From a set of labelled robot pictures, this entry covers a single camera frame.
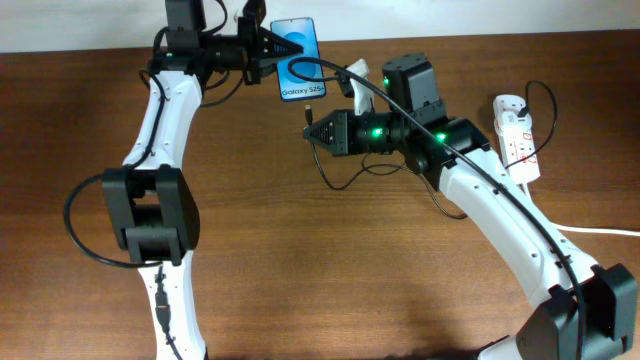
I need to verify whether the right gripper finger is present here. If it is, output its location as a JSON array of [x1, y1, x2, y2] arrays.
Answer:
[[303, 132, 345, 156], [305, 110, 348, 134]]

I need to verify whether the blue Galaxy smartphone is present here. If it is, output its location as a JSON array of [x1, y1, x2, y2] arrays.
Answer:
[[269, 16, 327, 103]]

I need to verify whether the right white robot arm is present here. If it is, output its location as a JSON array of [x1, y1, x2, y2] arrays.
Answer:
[[304, 53, 638, 359]]

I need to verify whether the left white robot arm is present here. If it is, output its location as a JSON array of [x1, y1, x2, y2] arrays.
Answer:
[[101, 0, 302, 359]]

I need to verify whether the white power strip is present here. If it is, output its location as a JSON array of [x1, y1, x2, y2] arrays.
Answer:
[[493, 94, 540, 185]]

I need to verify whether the white power strip cord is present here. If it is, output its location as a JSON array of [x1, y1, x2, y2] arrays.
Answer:
[[519, 182, 640, 238]]

